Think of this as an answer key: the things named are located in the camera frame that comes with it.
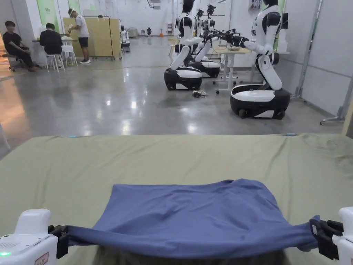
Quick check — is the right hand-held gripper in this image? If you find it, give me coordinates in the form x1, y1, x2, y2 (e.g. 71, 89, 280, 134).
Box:
310, 207, 353, 265

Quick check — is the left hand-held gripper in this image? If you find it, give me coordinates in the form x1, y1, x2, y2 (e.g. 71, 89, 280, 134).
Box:
0, 209, 69, 265

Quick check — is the dark blue shirt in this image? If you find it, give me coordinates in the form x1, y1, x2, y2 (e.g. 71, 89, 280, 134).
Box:
67, 179, 322, 252

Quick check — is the bed with pale green sheet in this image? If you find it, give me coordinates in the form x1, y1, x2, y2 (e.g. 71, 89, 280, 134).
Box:
0, 133, 353, 265

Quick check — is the white black humanoid wheeled robot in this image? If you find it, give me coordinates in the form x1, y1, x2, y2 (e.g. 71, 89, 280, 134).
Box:
219, 0, 292, 120
164, 0, 204, 91
190, 4, 222, 79

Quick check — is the white stool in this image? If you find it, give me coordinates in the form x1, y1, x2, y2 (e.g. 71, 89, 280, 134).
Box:
61, 45, 79, 67
45, 53, 65, 73

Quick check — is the black office chair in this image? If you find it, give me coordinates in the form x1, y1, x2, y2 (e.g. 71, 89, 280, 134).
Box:
2, 53, 25, 72

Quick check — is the white table with wooden top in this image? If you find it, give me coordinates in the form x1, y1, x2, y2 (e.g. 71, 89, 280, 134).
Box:
212, 46, 259, 94

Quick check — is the wooden board rolling rack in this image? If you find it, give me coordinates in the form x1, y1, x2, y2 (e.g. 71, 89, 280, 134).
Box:
63, 16, 122, 60

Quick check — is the small white wheeled robot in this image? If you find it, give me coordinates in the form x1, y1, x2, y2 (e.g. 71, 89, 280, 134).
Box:
120, 26, 132, 53

